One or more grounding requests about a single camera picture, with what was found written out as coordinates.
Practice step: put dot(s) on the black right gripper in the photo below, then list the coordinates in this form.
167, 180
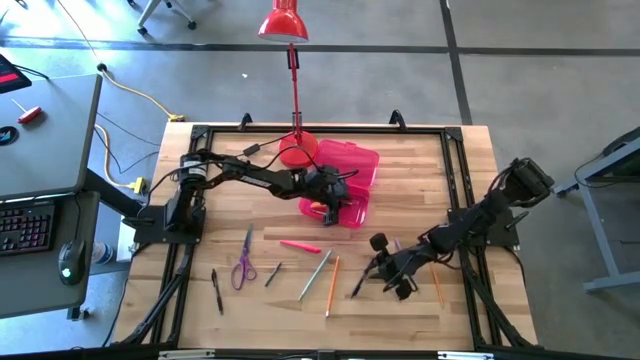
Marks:
400, 265

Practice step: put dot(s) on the black ballpoint pen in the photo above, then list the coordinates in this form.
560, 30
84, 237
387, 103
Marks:
217, 291

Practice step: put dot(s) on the black frame clamp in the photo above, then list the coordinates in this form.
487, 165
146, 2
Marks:
398, 120
245, 121

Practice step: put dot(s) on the long orange pencil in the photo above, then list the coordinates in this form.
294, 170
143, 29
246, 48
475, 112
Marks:
333, 286

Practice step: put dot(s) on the white blue bottle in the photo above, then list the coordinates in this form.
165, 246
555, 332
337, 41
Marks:
101, 253

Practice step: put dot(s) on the black computer mouse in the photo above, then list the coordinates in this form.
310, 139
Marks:
72, 262

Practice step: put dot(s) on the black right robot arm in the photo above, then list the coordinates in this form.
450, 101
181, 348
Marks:
480, 217

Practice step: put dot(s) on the black tablet screen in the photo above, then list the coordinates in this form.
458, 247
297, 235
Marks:
11, 75

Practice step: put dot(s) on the pink plastic supply box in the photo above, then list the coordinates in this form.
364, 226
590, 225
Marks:
360, 160

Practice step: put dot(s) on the thin orange pencil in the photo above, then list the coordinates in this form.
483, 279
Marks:
437, 287

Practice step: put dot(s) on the black marker pen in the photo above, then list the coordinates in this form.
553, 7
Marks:
356, 291

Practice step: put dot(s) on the short dark pencil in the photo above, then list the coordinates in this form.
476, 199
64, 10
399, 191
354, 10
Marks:
273, 274

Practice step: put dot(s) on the black backlit keyboard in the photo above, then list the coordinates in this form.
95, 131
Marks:
25, 227

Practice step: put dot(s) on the long green pencil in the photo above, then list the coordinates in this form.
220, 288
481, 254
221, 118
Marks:
315, 276

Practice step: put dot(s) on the office chair base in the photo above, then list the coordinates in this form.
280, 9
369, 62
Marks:
150, 10

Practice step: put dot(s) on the black aluminium table frame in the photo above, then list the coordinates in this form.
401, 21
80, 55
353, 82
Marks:
325, 129

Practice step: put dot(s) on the grey office desk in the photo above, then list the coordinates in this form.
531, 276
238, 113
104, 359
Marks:
50, 145

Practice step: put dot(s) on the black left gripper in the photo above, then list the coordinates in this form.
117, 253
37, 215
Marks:
330, 187

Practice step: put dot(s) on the silver metal bracket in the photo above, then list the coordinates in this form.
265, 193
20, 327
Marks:
185, 355
465, 355

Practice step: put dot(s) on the red desk lamp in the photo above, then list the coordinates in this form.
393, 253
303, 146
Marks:
297, 150

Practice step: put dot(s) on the grey metal side table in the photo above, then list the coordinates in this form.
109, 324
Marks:
600, 240

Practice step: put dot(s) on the pink marker pen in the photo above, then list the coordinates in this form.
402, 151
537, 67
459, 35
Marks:
300, 246

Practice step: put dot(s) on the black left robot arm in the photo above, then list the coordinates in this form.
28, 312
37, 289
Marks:
250, 177

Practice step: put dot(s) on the round black sticker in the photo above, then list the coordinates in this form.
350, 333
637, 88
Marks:
8, 136

